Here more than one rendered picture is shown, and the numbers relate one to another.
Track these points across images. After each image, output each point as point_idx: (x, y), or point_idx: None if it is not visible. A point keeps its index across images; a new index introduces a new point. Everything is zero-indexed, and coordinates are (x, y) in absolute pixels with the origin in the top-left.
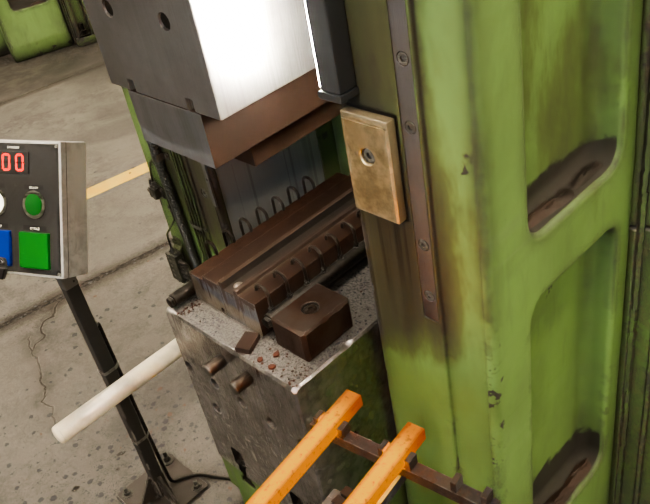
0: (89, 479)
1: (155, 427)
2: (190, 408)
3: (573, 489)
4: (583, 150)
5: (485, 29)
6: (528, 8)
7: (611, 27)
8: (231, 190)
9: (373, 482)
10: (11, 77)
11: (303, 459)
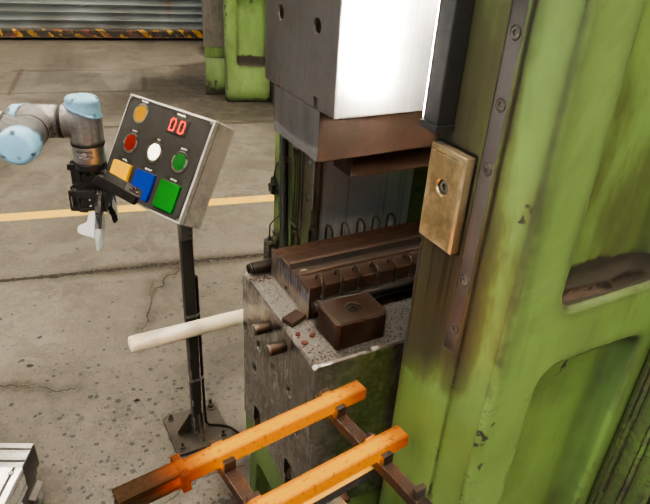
0: (149, 397)
1: (212, 379)
2: (243, 375)
3: None
4: (633, 257)
5: (583, 92)
6: (626, 104)
7: None
8: (328, 202)
9: (346, 461)
10: (219, 109)
11: (296, 420)
